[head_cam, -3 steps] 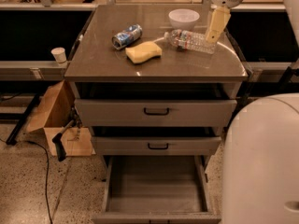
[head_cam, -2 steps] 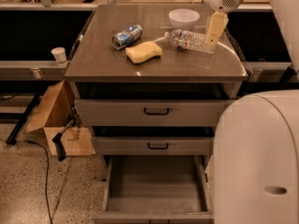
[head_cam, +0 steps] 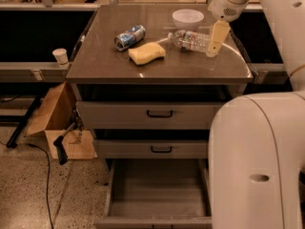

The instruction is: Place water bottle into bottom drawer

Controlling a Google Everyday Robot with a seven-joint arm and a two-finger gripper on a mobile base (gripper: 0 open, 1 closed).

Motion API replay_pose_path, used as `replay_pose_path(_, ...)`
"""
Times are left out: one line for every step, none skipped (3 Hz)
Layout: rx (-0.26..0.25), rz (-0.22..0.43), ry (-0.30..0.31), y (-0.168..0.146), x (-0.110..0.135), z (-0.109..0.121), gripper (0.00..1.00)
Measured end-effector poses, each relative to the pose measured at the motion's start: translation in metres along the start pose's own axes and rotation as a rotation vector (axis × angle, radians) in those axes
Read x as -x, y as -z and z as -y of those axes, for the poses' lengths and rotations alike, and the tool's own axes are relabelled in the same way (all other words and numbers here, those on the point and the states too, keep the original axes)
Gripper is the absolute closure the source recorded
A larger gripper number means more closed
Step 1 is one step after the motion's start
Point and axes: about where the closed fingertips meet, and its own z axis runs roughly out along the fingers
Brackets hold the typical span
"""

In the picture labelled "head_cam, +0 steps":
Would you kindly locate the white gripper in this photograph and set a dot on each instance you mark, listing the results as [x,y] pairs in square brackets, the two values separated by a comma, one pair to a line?
[222,9]

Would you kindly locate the clear plastic water bottle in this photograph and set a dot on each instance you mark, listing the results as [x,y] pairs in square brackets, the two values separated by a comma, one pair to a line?
[190,40]

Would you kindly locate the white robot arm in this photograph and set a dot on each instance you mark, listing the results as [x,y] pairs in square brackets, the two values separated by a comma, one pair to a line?
[257,141]

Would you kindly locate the grey drawer cabinet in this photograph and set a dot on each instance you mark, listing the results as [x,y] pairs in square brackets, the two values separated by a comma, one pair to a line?
[100,72]

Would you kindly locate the grey top drawer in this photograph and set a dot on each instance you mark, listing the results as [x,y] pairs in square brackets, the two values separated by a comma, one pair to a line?
[147,115]

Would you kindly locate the grey middle drawer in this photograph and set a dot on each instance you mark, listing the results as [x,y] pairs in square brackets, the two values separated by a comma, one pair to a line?
[151,148]

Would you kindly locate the grey open bottom drawer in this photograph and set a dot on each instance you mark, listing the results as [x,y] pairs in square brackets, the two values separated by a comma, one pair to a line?
[157,194]

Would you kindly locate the white bowl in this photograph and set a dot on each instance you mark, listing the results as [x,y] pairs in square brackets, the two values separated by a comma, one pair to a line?
[187,19]

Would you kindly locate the yellow sponge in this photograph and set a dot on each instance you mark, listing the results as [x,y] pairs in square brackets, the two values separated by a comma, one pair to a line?
[146,53]

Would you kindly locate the crushed blue soda can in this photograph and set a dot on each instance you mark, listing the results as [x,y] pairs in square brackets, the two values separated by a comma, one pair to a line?
[129,37]

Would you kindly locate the white paper cup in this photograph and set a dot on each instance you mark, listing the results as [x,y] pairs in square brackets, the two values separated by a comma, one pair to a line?
[61,57]

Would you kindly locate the cardboard box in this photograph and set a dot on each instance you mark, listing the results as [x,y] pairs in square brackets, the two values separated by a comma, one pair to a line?
[54,116]

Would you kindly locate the black handled tool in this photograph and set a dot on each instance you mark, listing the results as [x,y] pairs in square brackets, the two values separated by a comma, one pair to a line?
[58,143]

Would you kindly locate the grey workbench rail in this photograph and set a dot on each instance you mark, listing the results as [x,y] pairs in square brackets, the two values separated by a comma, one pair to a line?
[29,72]

